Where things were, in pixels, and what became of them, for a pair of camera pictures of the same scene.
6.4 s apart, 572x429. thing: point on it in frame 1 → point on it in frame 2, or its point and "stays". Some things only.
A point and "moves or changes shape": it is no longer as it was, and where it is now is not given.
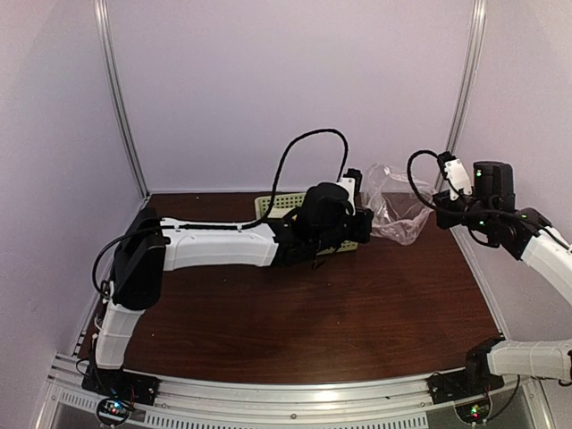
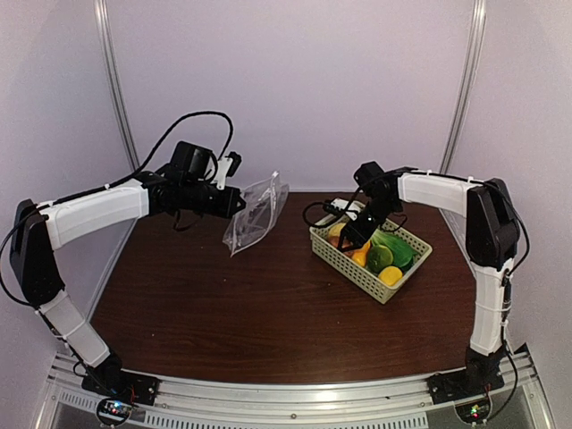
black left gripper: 363,235 → 226,207
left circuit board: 113,411 stays
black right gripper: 445,221 → 354,236
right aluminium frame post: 475,39 stays
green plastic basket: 283,205 → 364,276
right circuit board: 474,409 stays
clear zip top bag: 396,213 moves or changes shape
